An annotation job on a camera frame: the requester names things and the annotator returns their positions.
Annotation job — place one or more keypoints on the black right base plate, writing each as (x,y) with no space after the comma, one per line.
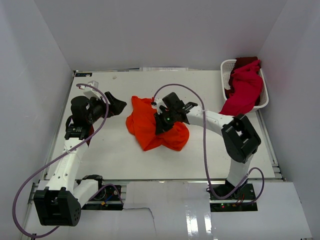
(242,200)

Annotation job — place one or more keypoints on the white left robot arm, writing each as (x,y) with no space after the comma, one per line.
(60,202)

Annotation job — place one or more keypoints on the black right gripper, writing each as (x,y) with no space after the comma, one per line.
(161,127)

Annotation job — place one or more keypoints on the white perforated plastic basket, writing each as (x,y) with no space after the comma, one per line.
(226,68)

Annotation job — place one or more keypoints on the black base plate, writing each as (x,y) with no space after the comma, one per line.
(107,200)
(242,200)

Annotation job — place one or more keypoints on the black label sticker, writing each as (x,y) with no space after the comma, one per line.
(83,74)

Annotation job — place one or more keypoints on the printed paper strip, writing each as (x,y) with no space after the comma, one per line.
(163,69)

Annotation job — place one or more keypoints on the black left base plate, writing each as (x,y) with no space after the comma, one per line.
(107,200)

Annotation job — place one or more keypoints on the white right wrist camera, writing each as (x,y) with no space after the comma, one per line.
(156,103)

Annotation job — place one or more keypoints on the dark maroon t shirt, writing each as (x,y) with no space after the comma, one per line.
(243,61)

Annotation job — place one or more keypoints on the crimson red t shirt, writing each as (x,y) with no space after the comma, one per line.
(246,86)

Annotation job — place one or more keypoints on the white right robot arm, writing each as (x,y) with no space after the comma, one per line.
(239,136)

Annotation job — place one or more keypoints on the orange t shirt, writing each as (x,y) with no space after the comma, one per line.
(142,124)

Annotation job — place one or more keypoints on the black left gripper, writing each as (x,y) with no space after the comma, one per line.
(116,106)

